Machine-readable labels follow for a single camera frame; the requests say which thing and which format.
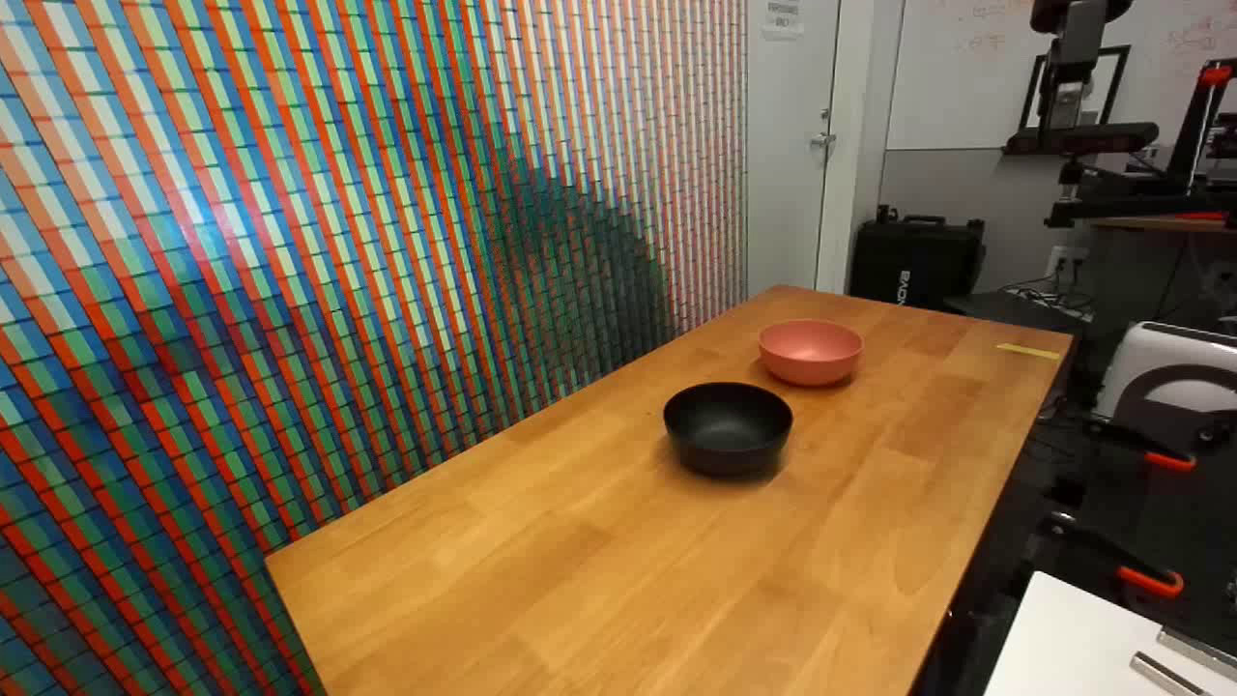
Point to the white paper sheet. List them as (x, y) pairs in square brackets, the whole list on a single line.
[(1064, 643)]

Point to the black hard case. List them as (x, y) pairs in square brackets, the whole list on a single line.
[(914, 258)]

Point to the red and black stand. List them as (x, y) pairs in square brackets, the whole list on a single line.
[(1201, 117)]

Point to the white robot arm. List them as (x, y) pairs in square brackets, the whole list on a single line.
[(1164, 354)]

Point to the white paper sign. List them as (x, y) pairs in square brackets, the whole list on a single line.
[(781, 17)]

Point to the grey door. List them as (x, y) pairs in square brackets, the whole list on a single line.
[(785, 167)]

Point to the black bowl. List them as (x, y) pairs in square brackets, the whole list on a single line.
[(728, 432)]

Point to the yellow tape strip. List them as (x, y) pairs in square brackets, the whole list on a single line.
[(1027, 351)]

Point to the pink bowl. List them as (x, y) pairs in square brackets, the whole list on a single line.
[(808, 351)]

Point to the multicoloured striped backdrop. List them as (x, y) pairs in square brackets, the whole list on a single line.
[(321, 258)]

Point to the black perforated mounting board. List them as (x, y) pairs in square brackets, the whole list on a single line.
[(1160, 528)]

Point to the short silver metal bar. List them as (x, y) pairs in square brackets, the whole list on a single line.
[(1164, 674)]

